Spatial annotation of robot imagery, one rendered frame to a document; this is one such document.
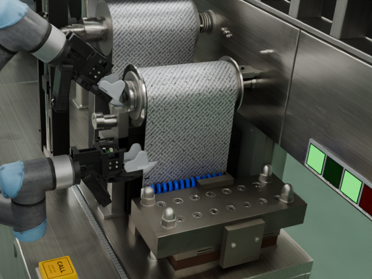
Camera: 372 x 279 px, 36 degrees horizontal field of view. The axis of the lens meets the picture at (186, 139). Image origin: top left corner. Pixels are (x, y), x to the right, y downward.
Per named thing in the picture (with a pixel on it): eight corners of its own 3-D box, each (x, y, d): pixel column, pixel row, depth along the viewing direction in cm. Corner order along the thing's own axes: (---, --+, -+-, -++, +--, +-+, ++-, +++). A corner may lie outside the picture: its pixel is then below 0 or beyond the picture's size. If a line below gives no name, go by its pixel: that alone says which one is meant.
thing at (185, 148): (141, 189, 143) (145, 122, 134) (224, 174, 153) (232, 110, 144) (143, 190, 143) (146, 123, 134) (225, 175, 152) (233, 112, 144)
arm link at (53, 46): (33, 57, 118) (24, 45, 125) (50, 70, 121) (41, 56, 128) (55, 29, 118) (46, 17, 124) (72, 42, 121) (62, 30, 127)
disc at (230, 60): (210, 99, 156) (216, 47, 149) (211, 99, 157) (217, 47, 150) (237, 123, 145) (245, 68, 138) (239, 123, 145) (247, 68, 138)
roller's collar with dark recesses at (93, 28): (78, 37, 154) (78, 14, 151) (99, 36, 156) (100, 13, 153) (85, 45, 149) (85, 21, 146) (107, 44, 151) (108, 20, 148)
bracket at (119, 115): (96, 210, 154) (97, 106, 140) (118, 205, 157) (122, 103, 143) (102, 220, 151) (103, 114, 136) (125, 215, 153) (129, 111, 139)
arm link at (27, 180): (-1, 190, 130) (-4, 157, 126) (47, 181, 134) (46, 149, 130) (5, 209, 124) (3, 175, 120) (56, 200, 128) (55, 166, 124)
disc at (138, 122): (120, 110, 146) (122, 55, 139) (122, 110, 146) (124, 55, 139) (143, 137, 134) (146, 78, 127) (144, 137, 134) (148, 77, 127)
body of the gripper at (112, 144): (127, 150, 131) (75, 159, 126) (126, 182, 135) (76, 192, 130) (115, 135, 137) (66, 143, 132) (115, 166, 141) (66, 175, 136)
